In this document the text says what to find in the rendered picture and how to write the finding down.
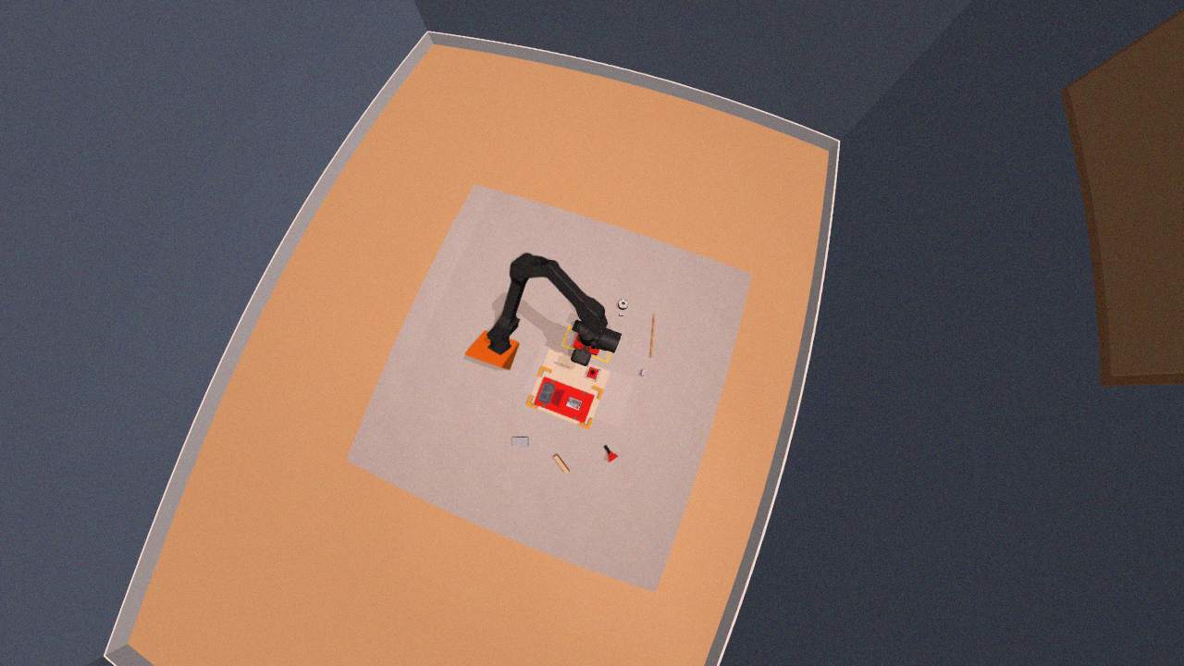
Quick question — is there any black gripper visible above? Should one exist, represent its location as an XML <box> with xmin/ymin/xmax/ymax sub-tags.
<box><xmin>571</xmin><ymin>334</ymin><xmax>596</xmax><ymax>366</ymax></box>

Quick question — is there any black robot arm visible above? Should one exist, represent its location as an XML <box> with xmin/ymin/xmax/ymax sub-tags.
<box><xmin>487</xmin><ymin>252</ymin><xmax>622</xmax><ymax>356</ymax></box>

